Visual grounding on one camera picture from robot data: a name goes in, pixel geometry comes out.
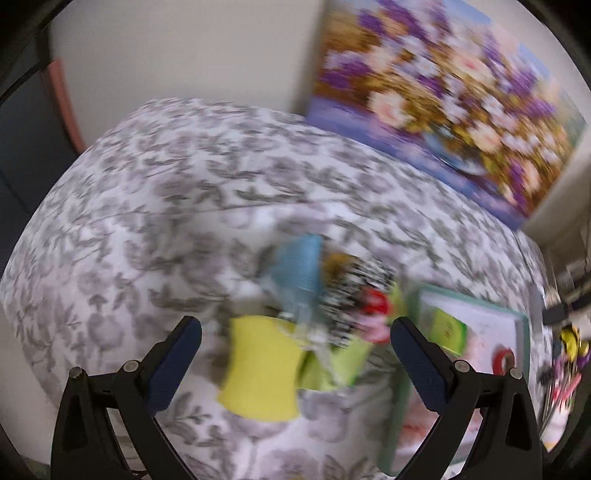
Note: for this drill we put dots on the red tape roll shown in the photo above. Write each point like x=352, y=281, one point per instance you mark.
x=503, y=361

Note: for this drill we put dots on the lime green cloth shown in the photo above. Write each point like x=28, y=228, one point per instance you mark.
x=342, y=360

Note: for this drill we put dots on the yellow sponge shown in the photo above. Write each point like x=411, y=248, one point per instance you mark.
x=260, y=382

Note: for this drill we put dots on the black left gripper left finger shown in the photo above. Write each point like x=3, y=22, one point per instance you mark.
x=84, y=443

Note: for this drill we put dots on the green tissue pack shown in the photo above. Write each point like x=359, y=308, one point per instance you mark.
x=447, y=331

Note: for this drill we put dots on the grey floral blanket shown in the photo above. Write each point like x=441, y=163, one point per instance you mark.
x=177, y=209

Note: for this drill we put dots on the light blue cloth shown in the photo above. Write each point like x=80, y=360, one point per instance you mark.
x=294, y=277

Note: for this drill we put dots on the floral flower painting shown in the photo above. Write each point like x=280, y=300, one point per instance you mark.
x=441, y=86

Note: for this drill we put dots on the leopard print cloth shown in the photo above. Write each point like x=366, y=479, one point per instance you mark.
x=356, y=299

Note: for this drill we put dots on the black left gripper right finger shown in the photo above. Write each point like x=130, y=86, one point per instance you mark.
x=507, y=445

